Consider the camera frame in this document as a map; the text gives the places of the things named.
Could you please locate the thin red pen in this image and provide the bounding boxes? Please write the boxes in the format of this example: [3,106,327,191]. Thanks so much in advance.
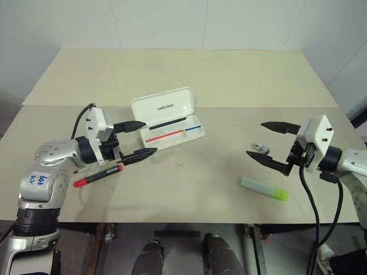
[145,129,185,143]

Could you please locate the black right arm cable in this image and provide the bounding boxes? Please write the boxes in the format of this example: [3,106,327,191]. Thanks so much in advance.
[317,171,345,250]
[299,164,322,275]

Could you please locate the metal table frame leg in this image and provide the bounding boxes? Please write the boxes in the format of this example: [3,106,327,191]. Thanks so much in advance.
[244,223,270,275]
[95,223,116,245]

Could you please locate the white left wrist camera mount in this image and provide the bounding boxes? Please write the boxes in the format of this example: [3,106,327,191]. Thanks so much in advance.
[85,107,115,166]

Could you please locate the dark rounded shape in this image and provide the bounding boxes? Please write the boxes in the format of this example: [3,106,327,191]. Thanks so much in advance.
[201,233,242,275]
[134,239,166,275]

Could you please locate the white open pencil case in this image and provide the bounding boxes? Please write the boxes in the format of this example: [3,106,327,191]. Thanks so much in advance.
[131,87,206,150]

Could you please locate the white object under table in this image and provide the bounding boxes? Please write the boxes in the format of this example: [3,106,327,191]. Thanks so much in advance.
[316,244,335,270]

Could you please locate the black marker with red cap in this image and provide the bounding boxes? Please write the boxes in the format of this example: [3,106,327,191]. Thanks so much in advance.
[73,164,125,188]

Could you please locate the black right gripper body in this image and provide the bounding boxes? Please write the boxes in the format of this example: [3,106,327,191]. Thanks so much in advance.
[286,137,317,174]

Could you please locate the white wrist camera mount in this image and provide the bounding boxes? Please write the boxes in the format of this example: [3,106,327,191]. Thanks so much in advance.
[296,115,334,173]
[85,107,115,166]

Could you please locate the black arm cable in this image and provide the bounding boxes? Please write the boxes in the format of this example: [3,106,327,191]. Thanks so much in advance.
[299,164,322,275]
[71,102,96,140]
[317,171,345,250]

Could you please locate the thin black pen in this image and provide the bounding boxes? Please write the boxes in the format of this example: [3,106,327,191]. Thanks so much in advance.
[150,116,188,130]

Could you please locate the small grey metal clip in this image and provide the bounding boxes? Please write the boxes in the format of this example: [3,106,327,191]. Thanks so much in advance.
[252,142,271,154]

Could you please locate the white handwritten label sticker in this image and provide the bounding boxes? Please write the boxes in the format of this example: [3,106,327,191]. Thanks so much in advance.
[28,171,53,187]

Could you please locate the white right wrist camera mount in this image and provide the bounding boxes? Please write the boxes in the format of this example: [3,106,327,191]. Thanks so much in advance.
[296,115,334,173]

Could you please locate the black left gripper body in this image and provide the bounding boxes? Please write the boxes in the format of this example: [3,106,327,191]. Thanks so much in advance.
[99,133,124,164]

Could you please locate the green highlighter with clear cap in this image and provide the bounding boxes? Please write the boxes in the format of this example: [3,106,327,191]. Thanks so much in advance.
[241,176,290,202]

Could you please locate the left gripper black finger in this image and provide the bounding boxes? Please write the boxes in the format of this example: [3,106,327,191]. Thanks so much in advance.
[112,120,146,135]
[116,147,159,167]

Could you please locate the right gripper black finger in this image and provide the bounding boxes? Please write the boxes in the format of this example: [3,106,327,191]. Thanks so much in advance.
[260,120,301,135]
[246,150,294,176]

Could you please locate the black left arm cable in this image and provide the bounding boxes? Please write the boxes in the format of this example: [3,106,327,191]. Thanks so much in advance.
[71,102,96,140]

